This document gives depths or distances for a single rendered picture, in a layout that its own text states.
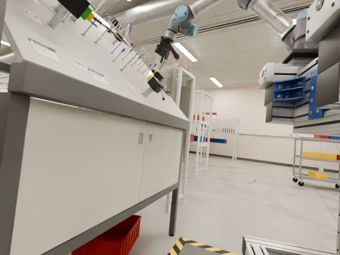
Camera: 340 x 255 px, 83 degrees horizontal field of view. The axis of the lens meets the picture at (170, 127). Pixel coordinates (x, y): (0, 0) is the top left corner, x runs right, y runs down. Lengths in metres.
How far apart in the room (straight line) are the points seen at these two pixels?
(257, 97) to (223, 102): 1.50
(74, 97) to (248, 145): 8.84
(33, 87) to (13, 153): 0.15
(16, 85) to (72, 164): 0.26
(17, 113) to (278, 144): 8.90
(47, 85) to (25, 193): 0.26
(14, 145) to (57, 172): 0.14
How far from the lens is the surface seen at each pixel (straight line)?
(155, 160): 1.08
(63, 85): 0.55
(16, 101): 0.54
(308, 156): 4.77
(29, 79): 0.51
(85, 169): 0.68
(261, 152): 9.13
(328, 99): 0.59
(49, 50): 0.63
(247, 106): 9.37
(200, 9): 1.28
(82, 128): 0.65
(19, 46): 0.56
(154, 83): 0.94
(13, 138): 0.54
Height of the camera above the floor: 0.74
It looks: 3 degrees up
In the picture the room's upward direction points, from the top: 5 degrees clockwise
